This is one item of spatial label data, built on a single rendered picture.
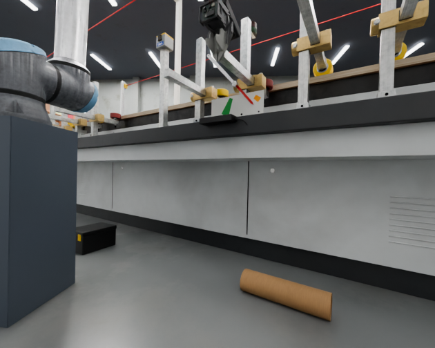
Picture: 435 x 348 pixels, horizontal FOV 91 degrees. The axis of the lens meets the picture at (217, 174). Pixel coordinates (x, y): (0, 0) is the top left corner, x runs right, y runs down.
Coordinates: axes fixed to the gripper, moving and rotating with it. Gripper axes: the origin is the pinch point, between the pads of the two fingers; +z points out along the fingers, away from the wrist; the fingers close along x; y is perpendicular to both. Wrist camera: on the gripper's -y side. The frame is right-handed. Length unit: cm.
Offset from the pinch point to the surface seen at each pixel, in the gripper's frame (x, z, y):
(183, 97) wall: -672, -339, -712
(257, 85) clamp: 3.1, -0.2, -25.3
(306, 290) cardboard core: 26, 74, -18
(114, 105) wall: -988, -296, -552
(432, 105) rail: 56, 16, -25
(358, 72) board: 38, -7, -46
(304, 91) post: 21.4, 5.1, -26.2
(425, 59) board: 59, -7, -46
